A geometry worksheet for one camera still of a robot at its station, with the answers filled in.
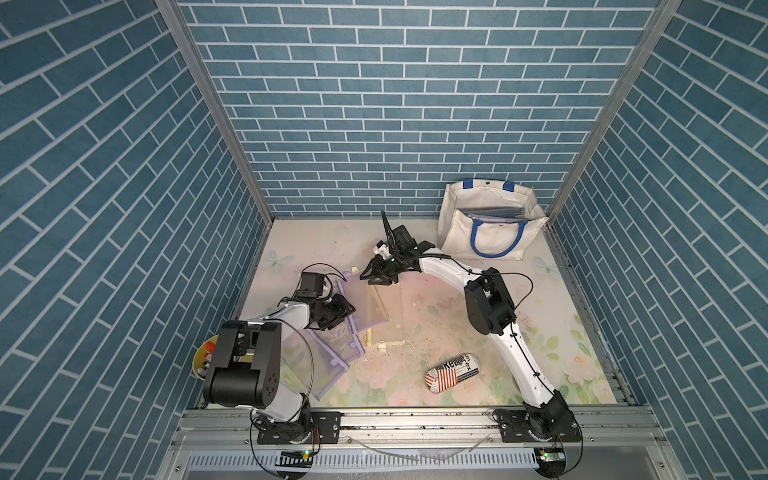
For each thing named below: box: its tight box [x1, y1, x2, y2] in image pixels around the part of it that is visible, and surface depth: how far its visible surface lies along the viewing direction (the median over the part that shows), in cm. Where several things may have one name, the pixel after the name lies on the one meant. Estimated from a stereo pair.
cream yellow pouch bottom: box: [368, 281, 405, 344], surface depth 96 cm
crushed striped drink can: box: [424, 353, 481, 393], surface depth 82 cm
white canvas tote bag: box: [437, 179, 549, 261], surface depth 103 cm
